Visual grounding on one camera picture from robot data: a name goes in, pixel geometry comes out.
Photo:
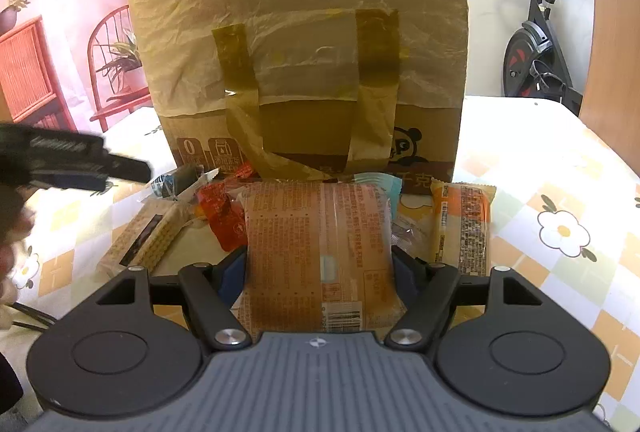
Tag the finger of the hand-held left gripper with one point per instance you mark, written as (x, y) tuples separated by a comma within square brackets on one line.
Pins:
[(65, 157)]

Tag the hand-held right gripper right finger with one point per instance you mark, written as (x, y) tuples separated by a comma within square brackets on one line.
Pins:
[(402, 274)]

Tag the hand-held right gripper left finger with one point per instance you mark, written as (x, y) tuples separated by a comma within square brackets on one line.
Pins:
[(233, 277)]

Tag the large orange bread packet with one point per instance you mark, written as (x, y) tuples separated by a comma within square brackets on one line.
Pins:
[(310, 242)]

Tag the dark blue snack packet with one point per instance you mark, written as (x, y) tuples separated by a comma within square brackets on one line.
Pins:
[(177, 179)]

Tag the person's left hand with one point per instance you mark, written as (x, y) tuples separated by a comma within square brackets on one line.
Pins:
[(12, 242)]

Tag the clear plastic wrapper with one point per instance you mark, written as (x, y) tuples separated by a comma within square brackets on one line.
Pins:
[(412, 227)]

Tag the red orange snack packet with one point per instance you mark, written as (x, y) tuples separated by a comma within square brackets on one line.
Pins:
[(220, 212)]

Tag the orange yellow snack bar packet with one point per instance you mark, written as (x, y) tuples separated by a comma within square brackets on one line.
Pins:
[(462, 227)]

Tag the light blue snack packet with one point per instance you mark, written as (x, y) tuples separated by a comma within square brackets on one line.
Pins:
[(382, 189)]

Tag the beige cracker packet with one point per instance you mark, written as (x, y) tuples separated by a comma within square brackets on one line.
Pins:
[(142, 234)]

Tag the printed room scene backdrop cloth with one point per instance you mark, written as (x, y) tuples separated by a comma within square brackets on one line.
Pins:
[(75, 12)]

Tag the checked flower tablecloth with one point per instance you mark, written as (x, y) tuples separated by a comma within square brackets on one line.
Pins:
[(525, 162)]

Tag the black exercise bike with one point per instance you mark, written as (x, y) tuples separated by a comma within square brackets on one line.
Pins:
[(535, 52)]

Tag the brown wooden door frame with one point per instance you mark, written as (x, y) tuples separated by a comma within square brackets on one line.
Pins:
[(617, 37)]

